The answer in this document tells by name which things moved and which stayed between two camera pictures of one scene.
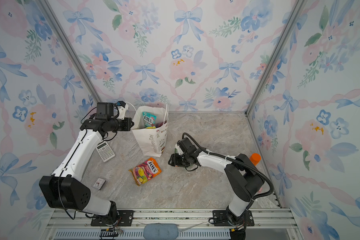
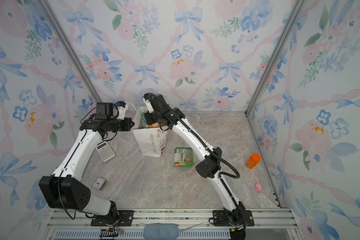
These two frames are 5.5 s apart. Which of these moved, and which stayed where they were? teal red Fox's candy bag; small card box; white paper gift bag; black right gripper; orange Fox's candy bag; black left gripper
Moved: black right gripper; orange Fox's candy bag
Stayed: teal red Fox's candy bag; small card box; white paper gift bag; black left gripper
